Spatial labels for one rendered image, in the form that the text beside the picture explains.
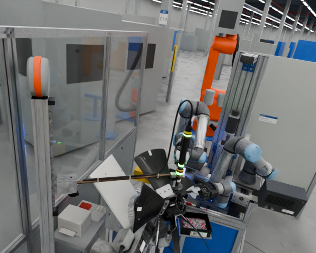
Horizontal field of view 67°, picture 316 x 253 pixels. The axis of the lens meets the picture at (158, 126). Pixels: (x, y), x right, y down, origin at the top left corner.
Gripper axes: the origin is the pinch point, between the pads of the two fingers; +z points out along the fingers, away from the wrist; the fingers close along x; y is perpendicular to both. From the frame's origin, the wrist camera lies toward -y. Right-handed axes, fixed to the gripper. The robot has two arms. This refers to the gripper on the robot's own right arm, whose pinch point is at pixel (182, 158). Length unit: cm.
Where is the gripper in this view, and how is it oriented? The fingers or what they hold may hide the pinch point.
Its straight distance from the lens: 137.6
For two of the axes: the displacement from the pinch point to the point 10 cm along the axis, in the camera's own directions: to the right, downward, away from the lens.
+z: -1.0, 3.7, -9.3
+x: -9.8, -1.7, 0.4
